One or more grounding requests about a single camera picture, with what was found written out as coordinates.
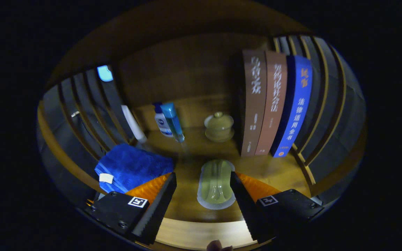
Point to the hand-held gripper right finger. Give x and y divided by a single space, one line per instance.
246 205

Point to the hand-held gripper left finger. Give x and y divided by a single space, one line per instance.
157 205

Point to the green packet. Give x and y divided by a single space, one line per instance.
215 184

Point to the wooden drawer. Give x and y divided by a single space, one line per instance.
201 235

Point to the wooden countertop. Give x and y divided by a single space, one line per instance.
194 153

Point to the wooden cabinet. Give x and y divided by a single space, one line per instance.
187 69

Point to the blue folded towel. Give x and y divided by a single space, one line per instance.
134 167

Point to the beige lidded tea cup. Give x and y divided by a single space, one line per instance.
219 127

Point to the white lotion bottle blue cap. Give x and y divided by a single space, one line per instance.
161 122

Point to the teal bottle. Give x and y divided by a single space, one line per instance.
173 122

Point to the white tube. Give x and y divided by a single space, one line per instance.
133 123

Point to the brown book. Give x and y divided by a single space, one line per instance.
254 104
272 104

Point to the blue book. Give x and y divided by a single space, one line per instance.
297 104

